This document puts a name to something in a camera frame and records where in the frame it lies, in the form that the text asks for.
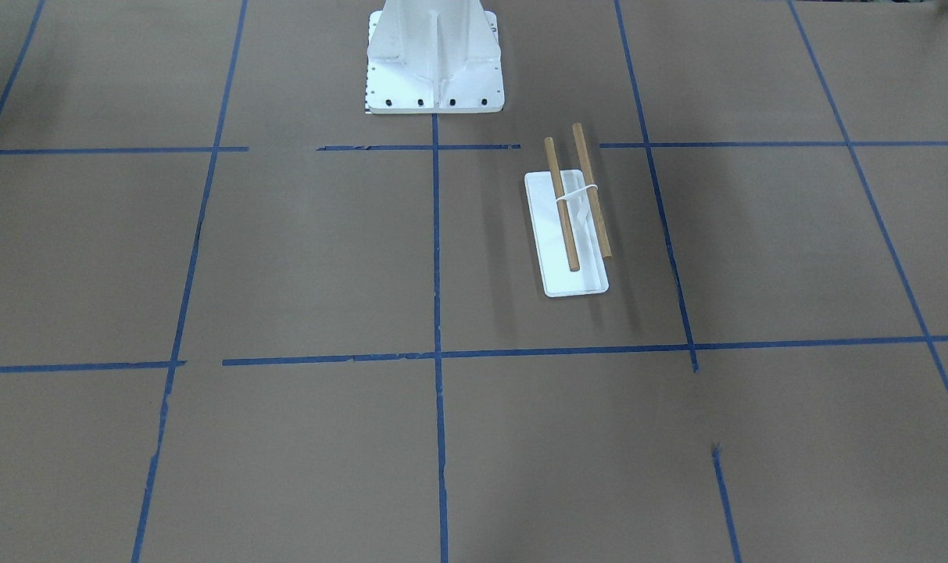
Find white camera mast pedestal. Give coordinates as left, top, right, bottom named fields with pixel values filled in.
left=364, top=1, right=506, bottom=115

